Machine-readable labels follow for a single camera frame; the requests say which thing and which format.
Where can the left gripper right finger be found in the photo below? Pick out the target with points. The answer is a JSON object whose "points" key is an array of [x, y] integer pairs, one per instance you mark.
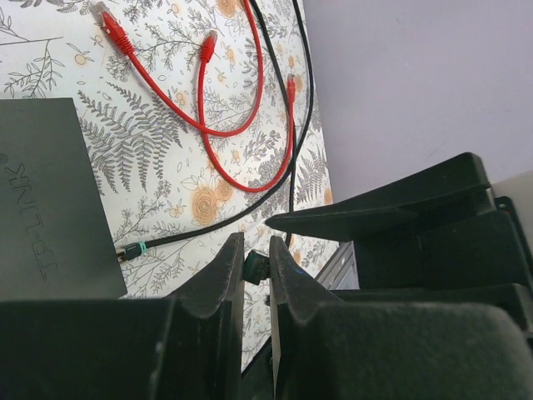
{"points": [[327, 348]]}

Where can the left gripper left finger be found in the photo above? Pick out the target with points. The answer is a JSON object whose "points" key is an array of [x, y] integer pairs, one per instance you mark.
{"points": [[187, 345]]}

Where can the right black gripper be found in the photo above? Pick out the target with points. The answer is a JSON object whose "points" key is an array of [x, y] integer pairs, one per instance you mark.
{"points": [[450, 254]]}

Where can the black network switch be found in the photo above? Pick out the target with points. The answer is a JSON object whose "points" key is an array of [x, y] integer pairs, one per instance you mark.
{"points": [[55, 240]]}

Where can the floral table mat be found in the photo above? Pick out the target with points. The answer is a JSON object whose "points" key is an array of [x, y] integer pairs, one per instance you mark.
{"points": [[228, 135]]}

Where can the aluminium frame rail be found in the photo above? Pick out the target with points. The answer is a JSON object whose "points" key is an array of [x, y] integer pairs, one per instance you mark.
{"points": [[339, 272]]}

